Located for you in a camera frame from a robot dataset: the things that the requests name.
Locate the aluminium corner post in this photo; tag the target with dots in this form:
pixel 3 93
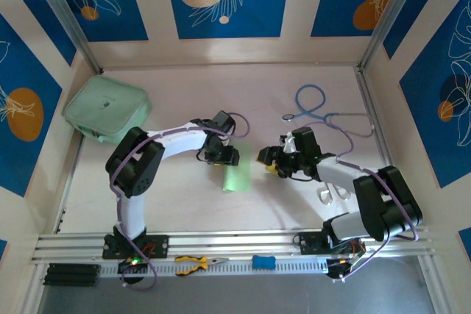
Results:
pixel 66 12
pixel 391 12

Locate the black controller board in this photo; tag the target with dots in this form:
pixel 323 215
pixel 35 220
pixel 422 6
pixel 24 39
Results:
pixel 336 268
pixel 138 267

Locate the blue stethoscope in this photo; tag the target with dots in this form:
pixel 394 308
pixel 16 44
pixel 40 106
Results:
pixel 311 88

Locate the mint green zip pouch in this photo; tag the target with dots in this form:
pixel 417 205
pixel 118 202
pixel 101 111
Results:
pixel 103 104

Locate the black ribbed box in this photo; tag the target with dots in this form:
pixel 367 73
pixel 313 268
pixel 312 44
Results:
pixel 71 275

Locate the blue sponge block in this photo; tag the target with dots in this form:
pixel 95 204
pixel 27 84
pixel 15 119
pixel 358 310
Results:
pixel 263 262

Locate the aluminium mounting rail frame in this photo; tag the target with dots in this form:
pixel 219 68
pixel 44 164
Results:
pixel 239 240

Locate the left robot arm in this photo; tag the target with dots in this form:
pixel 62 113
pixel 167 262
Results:
pixel 176 146

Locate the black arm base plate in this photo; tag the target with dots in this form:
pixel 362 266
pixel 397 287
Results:
pixel 307 243
pixel 158 246

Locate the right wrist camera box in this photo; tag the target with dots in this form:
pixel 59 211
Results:
pixel 289 143

